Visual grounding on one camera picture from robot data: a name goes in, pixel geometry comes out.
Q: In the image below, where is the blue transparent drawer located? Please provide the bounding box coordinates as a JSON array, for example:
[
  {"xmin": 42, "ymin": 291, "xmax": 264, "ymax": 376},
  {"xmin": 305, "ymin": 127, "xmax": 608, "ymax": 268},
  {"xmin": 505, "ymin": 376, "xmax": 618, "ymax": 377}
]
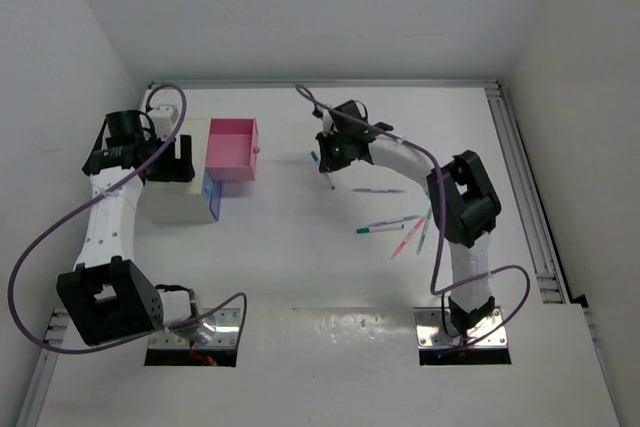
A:
[{"xmin": 201, "ymin": 171, "xmax": 223, "ymax": 221}]

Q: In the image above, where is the aluminium frame rail left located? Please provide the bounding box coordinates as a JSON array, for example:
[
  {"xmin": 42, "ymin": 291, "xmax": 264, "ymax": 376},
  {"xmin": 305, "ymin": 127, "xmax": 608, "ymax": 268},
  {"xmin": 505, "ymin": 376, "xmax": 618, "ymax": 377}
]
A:
[{"xmin": 14, "ymin": 309, "xmax": 71, "ymax": 427}]

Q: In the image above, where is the aluminium frame rail back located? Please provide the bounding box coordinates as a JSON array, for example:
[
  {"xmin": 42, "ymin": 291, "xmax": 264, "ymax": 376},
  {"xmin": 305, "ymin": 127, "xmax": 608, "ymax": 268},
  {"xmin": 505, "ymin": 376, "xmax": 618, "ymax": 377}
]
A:
[{"xmin": 148, "ymin": 79, "xmax": 500, "ymax": 89}]

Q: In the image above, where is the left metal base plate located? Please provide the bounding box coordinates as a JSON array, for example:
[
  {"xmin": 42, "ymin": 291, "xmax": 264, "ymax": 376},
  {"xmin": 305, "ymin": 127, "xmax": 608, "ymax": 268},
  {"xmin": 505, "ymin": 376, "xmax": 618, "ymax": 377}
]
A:
[{"xmin": 147, "ymin": 308, "xmax": 242, "ymax": 350}]

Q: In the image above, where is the aluminium frame rail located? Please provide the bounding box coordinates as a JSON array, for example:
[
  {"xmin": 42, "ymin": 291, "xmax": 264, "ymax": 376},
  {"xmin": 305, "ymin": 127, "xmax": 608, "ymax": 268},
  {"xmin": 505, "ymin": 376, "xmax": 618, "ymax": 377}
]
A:
[
  {"xmin": 148, "ymin": 79, "xmax": 500, "ymax": 89},
  {"xmin": 14, "ymin": 309, "xmax": 71, "ymax": 427},
  {"xmin": 485, "ymin": 82, "xmax": 571, "ymax": 304}
]

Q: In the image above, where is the white drawer cabinet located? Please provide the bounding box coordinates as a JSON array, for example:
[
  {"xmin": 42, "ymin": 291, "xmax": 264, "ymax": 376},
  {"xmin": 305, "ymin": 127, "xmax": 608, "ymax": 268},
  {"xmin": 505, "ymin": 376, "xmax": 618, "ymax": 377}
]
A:
[{"xmin": 137, "ymin": 118, "xmax": 217, "ymax": 225}]

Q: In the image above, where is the green gel pen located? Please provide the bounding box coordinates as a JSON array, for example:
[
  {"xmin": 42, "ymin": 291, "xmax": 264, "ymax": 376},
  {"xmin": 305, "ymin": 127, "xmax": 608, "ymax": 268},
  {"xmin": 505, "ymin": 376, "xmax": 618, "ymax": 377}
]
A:
[{"xmin": 416, "ymin": 208, "xmax": 433, "ymax": 256}]

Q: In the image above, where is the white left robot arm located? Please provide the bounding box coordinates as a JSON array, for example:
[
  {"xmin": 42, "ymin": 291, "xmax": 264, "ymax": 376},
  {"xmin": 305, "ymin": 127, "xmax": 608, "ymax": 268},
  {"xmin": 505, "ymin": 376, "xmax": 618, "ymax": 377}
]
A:
[{"xmin": 56, "ymin": 105, "xmax": 200, "ymax": 346}]

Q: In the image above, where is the pink drawer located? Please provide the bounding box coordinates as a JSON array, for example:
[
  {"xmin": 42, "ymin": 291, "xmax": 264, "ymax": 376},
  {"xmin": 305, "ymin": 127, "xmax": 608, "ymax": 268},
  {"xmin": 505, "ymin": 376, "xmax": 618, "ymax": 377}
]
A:
[{"xmin": 205, "ymin": 118, "xmax": 260, "ymax": 183}]

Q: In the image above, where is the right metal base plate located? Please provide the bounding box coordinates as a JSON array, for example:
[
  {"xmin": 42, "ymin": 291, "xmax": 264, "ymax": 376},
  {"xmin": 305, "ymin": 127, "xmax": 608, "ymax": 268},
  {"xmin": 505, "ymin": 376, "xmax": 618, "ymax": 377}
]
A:
[{"xmin": 415, "ymin": 307, "xmax": 508, "ymax": 349}]

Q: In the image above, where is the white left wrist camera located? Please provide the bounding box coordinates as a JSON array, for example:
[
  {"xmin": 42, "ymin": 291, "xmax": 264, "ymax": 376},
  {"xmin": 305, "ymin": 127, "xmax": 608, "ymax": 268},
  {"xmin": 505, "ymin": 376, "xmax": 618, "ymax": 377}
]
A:
[{"xmin": 148, "ymin": 104, "xmax": 180, "ymax": 140}]

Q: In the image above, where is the aluminium frame rail right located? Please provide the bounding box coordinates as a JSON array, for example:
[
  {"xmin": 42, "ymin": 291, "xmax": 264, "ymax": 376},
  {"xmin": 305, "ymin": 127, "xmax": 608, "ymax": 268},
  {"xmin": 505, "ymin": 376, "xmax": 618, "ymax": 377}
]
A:
[{"xmin": 485, "ymin": 82, "xmax": 571, "ymax": 304}]

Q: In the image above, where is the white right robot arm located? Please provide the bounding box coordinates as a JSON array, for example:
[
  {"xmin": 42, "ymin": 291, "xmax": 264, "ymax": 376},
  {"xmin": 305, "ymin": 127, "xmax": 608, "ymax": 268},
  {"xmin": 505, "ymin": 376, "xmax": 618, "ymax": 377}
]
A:
[{"xmin": 312, "ymin": 100, "xmax": 501, "ymax": 336}]

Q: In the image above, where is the light blue capped marker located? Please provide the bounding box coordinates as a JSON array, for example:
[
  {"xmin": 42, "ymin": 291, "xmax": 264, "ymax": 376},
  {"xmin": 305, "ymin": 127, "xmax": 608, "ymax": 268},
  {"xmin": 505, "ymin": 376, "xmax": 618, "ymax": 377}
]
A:
[{"xmin": 310, "ymin": 151, "xmax": 336, "ymax": 191}]

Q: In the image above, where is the dark blue gel pen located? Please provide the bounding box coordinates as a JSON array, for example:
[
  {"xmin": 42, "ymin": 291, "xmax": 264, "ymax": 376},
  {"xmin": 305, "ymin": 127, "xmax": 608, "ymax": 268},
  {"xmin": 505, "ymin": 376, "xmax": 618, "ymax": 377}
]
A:
[{"xmin": 351, "ymin": 188, "xmax": 406, "ymax": 194}]

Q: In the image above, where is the metal base plate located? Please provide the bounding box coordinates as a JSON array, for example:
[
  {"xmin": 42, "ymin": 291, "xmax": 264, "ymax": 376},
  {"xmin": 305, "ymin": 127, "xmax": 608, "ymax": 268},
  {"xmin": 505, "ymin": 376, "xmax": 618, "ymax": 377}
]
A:
[
  {"xmin": 147, "ymin": 308, "xmax": 242, "ymax": 350},
  {"xmin": 415, "ymin": 307, "xmax": 508, "ymax": 349}
]

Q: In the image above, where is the pink gel pen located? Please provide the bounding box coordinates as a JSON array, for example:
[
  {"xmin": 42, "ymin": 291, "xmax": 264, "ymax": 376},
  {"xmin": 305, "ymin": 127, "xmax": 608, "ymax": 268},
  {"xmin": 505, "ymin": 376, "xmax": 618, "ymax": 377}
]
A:
[{"xmin": 390, "ymin": 216, "xmax": 426, "ymax": 260}]

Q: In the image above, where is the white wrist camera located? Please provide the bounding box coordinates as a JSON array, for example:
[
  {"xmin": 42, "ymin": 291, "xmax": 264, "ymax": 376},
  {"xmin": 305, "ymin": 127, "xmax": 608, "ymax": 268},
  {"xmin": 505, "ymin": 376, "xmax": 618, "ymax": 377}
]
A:
[
  {"xmin": 148, "ymin": 104, "xmax": 180, "ymax": 140},
  {"xmin": 322, "ymin": 111, "xmax": 334, "ymax": 135}
]

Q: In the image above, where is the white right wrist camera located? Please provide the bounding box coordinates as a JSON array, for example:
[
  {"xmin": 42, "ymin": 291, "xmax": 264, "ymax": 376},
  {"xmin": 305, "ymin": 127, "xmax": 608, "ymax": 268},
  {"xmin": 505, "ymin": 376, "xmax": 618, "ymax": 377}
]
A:
[{"xmin": 322, "ymin": 111, "xmax": 334, "ymax": 135}]

